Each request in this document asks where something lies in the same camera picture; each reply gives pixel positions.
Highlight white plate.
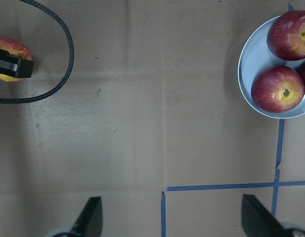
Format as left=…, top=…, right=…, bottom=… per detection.
left=237, top=16, right=305, bottom=119

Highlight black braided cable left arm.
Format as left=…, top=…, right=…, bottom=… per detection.
left=0, top=0, right=75, bottom=105

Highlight red yellow apple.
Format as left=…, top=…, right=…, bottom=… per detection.
left=0, top=37, right=33, bottom=82

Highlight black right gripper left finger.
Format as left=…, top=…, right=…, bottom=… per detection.
left=70, top=197, right=103, bottom=237

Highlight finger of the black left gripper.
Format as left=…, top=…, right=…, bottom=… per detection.
left=0, top=49, right=34, bottom=79

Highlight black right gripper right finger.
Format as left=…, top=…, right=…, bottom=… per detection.
left=241, top=194, right=305, bottom=237

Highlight red apple plate top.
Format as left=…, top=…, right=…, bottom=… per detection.
left=267, top=10, right=305, bottom=61

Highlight red apple plate lower left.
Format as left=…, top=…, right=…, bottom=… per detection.
left=251, top=66, right=305, bottom=113

